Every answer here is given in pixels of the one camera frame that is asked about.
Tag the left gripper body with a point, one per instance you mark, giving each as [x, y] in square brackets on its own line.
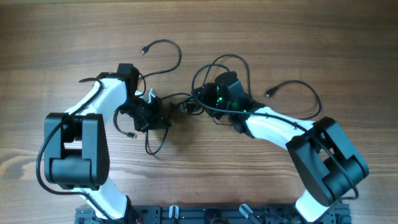
[145, 115]

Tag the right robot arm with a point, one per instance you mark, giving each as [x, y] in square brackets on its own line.
[326, 160]

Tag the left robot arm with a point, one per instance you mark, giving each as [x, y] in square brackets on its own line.
[74, 158]

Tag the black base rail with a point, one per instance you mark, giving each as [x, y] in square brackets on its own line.
[214, 214]

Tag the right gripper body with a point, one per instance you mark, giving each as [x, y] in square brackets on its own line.
[211, 95]

